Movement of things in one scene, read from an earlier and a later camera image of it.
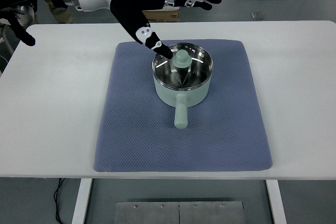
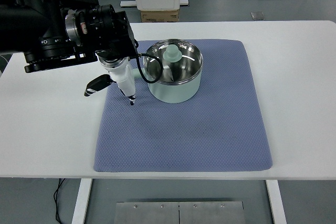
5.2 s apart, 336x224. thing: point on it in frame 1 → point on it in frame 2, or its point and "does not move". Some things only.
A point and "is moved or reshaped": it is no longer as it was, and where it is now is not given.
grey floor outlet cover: (258, 16) does not move
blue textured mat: (136, 132) does not move
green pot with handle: (182, 81) is moved or reshaped
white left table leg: (84, 191) does not move
